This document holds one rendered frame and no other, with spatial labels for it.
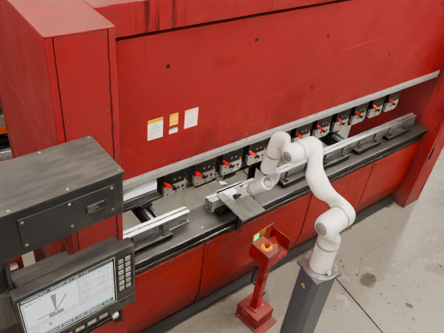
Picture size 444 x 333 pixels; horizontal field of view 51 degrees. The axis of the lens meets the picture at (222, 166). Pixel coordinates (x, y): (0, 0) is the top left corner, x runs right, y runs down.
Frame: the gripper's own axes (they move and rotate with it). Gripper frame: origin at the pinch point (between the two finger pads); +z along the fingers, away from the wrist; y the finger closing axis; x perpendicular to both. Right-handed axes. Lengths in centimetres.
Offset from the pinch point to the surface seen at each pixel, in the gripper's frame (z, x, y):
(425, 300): 14, 143, -128
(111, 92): -83, -59, 89
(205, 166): -15.5, -23.9, 22.8
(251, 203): -3.1, 8.1, -3.9
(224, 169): -10.4, -17.9, 8.7
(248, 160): -10.8, -16.4, -10.5
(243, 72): -58, -58, 4
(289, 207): 19, 25, -48
